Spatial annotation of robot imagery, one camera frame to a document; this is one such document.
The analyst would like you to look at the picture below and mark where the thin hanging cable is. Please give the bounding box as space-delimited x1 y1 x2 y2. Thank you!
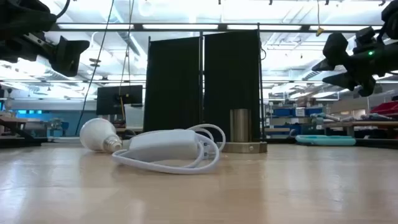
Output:
119 0 136 122

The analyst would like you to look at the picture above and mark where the yellow hanging tag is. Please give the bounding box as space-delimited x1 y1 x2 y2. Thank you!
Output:
315 0 325 37

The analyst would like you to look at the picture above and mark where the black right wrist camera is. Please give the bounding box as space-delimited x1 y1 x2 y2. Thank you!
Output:
355 26 377 52

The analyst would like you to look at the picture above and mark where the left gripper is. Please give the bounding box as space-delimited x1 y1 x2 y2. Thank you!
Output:
0 0 90 78

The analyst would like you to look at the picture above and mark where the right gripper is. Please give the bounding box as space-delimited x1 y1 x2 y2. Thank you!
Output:
312 32 398 97

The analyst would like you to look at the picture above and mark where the red storage bin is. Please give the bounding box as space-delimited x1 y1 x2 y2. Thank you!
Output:
369 101 398 119

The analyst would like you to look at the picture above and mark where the black hanging cable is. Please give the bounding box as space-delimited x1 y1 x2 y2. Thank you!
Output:
75 0 116 136

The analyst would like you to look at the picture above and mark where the white lightbulb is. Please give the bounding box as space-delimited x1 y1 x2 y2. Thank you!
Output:
79 118 123 153

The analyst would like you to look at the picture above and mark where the blue storage bin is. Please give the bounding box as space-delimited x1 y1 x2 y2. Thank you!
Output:
305 107 324 117
273 107 295 118

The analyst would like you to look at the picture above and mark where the brass lamp socket base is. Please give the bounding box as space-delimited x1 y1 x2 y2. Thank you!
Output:
217 108 268 154

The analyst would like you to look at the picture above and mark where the black aluminium table frame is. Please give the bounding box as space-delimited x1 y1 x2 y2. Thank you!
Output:
0 136 398 149

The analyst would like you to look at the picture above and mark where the black monitor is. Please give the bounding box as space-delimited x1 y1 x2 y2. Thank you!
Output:
96 85 144 116

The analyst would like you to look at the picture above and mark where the teal tray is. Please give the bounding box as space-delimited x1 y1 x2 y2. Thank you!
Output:
295 134 357 147

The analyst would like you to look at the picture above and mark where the wooden workbench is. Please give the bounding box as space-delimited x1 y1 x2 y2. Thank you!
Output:
323 120 398 138

